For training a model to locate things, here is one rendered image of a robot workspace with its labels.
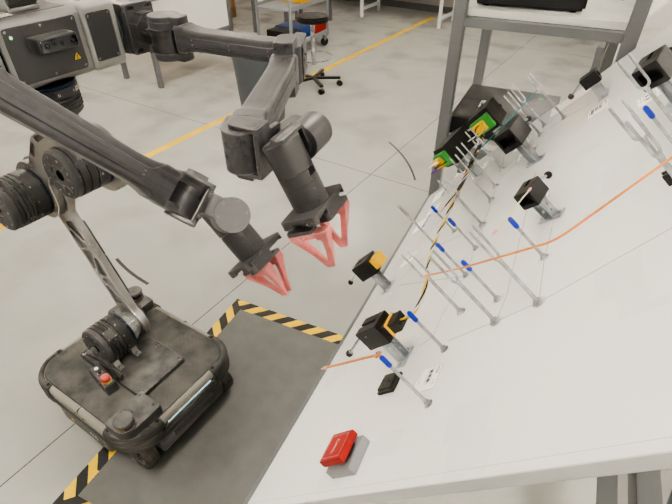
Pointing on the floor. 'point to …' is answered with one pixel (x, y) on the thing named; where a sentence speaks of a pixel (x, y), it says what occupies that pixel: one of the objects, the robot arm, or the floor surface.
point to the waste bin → (245, 76)
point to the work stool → (314, 42)
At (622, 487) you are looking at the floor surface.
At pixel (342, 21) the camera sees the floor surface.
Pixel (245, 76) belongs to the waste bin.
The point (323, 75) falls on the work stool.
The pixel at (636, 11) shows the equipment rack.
